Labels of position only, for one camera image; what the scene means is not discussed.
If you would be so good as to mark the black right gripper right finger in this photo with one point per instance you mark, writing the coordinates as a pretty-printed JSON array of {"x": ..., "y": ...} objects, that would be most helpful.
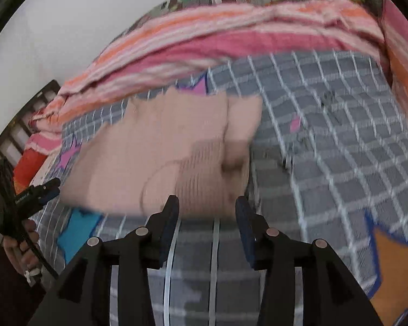
[{"x": 331, "y": 294}]

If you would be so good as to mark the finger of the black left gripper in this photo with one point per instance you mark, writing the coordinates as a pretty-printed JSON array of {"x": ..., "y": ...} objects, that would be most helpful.
[{"x": 38, "y": 196}]

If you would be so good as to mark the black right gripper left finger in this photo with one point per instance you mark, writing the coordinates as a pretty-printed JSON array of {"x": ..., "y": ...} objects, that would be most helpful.
[{"x": 81, "y": 295}]

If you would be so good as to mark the pink knitted sweater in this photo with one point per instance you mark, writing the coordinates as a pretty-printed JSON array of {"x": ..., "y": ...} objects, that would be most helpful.
[{"x": 191, "y": 146}]

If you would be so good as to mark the person's left hand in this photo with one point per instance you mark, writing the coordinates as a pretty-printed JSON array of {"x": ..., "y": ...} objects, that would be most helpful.
[{"x": 24, "y": 261}]

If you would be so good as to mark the red cloth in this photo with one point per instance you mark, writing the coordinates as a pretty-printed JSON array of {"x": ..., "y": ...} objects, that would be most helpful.
[{"x": 26, "y": 169}]

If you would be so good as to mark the dark wooden headboard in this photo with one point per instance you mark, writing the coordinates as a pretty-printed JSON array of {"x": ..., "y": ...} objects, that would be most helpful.
[{"x": 20, "y": 134}]

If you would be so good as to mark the grey checked bed sheet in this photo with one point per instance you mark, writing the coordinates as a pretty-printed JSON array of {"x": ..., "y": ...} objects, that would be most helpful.
[{"x": 329, "y": 161}]

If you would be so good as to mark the pink orange striped quilt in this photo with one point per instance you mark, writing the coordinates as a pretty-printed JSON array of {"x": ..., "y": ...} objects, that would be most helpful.
[{"x": 181, "y": 43}]

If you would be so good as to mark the pink striped pillow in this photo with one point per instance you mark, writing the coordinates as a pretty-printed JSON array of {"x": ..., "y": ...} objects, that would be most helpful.
[{"x": 395, "y": 28}]

